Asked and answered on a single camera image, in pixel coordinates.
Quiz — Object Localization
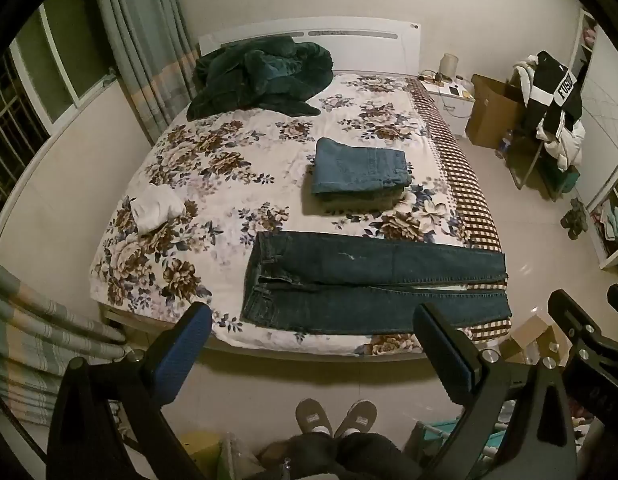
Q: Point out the bed with floral sheet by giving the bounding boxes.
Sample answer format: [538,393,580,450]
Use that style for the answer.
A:
[89,72,512,358]

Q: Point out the white cloth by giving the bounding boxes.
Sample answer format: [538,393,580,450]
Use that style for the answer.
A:
[130,191,186,235]

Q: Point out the teal plastic rack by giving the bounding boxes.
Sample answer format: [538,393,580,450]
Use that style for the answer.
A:
[414,420,510,461]

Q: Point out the dark green plush blanket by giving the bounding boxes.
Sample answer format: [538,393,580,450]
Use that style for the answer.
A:
[185,38,335,122]

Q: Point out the stack of folded jeans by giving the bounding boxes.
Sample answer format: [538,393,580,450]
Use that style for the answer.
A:
[310,137,412,196]

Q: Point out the black and white jacket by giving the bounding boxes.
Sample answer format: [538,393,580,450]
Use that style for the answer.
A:
[521,51,584,138]

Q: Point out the grey-green striped curtain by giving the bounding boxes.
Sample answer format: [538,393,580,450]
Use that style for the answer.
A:
[89,0,200,143]
[0,257,130,426]

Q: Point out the person's dark trousers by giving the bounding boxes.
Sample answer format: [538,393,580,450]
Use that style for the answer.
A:
[259,432,415,480]

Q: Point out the dark green slipper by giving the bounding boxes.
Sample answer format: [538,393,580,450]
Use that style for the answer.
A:
[560,210,580,240]
[569,199,588,233]

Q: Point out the green plastic crate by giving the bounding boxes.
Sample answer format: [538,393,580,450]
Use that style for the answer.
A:
[554,165,582,196]

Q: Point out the folded grey pants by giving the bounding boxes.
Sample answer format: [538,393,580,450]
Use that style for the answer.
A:
[301,190,407,217]

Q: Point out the white bed headboard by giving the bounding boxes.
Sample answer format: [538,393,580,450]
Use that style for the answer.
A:
[198,29,421,73]

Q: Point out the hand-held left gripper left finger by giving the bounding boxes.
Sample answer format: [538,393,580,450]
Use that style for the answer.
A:
[46,302,213,480]

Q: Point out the small brown cardboard box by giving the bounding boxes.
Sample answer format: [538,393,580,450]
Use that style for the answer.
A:
[499,315,572,366]

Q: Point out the yellow box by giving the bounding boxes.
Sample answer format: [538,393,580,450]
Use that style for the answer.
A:
[179,432,225,480]

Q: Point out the white wardrobe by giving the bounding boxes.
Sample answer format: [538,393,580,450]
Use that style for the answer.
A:
[569,7,618,273]

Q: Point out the metal-legged chair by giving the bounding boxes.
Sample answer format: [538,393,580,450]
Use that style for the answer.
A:
[506,132,564,202]

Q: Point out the person's grey slipper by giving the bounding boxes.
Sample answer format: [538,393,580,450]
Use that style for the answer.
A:
[334,400,378,440]
[295,399,335,438]

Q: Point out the large brown cardboard box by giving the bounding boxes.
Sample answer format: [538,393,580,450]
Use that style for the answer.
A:
[465,74,527,148]

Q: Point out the dark blue denim pants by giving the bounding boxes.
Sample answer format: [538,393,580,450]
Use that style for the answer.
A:
[240,231,512,336]

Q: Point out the white-framed window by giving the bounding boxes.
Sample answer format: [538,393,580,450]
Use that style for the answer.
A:
[0,2,117,241]

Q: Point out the white puffy jacket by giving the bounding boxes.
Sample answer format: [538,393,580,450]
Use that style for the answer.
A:
[535,120,586,171]

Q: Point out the white nightstand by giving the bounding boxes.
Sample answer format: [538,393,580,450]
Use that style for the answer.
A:
[420,77,476,138]

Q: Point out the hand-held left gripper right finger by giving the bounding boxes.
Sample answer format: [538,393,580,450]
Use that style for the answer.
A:
[413,302,578,480]

